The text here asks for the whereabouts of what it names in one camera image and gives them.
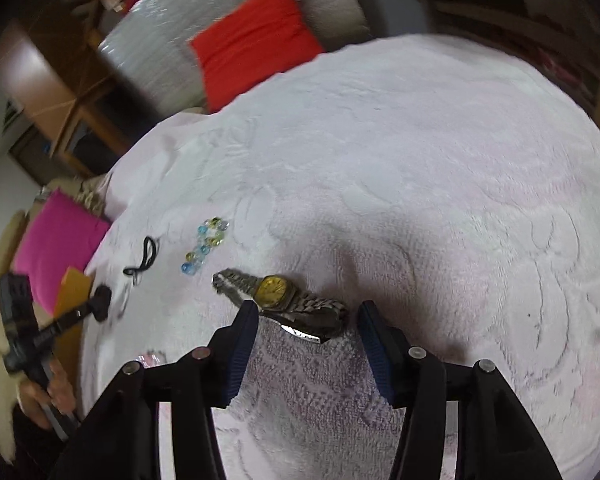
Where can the gold-faced metal wristwatch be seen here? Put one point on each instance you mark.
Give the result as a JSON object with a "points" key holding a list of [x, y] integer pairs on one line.
{"points": [[275, 291]]}

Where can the silver foil mat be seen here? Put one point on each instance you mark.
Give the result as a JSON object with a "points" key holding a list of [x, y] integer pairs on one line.
{"points": [[155, 45]]}

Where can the light wooden table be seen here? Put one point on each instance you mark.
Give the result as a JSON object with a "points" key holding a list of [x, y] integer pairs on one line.
{"points": [[35, 70]]}

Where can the beige patterned cloth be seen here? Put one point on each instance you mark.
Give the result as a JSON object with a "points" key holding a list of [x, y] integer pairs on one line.
{"points": [[92, 195]]}

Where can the beige cushion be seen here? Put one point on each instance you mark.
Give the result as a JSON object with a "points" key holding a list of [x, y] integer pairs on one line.
{"points": [[2, 250]]}

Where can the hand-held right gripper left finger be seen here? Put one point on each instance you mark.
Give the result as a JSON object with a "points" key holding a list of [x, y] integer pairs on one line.
{"points": [[239, 355]]}

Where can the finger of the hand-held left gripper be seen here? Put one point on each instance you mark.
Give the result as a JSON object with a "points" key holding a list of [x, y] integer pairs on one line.
{"points": [[77, 314]]}

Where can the magenta pillow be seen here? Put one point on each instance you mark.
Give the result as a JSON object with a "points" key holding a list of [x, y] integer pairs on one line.
{"points": [[55, 245]]}

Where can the white textured blanket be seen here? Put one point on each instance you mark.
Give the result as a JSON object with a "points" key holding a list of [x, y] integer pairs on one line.
{"points": [[405, 185]]}

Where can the yellow wooden box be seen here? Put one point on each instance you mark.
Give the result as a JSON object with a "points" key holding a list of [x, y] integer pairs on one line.
{"points": [[75, 285]]}

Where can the person's left hand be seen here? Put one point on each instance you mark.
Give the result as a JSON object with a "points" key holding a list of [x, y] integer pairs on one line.
{"points": [[61, 390]]}

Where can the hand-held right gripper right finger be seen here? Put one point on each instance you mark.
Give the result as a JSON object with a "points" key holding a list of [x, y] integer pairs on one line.
{"points": [[377, 355]]}

